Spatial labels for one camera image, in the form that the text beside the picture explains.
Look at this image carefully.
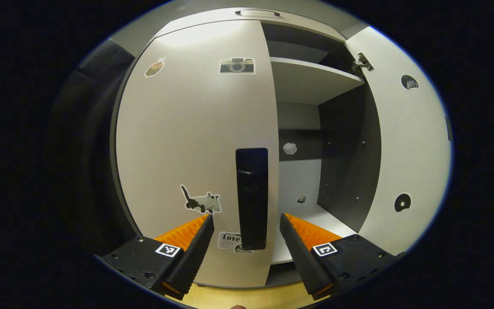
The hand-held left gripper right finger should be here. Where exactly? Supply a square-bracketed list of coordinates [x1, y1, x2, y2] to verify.
[280, 213, 402, 300]

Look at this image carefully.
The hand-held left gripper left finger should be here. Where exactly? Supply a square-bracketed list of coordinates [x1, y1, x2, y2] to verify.
[100, 214, 214, 300]

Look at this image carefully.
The grey double-door shoe cabinet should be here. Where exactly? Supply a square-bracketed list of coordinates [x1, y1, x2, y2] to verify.
[110, 8, 452, 289]

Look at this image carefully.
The grey cabinet door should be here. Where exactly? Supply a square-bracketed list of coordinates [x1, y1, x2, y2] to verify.
[343, 27, 452, 256]
[116, 19, 280, 288]

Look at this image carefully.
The metal right door hinge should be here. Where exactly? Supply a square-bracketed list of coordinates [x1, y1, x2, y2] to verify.
[351, 52, 374, 77]

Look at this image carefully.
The grey cabinet drawer front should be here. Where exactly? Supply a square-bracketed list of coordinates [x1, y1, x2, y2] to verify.
[157, 8, 346, 42]

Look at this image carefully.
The black backdrop cloth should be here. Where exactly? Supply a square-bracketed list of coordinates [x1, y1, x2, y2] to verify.
[48, 39, 140, 258]

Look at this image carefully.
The black drawer handle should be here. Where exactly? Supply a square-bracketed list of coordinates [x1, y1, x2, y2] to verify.
[235, 9, 281, 18]

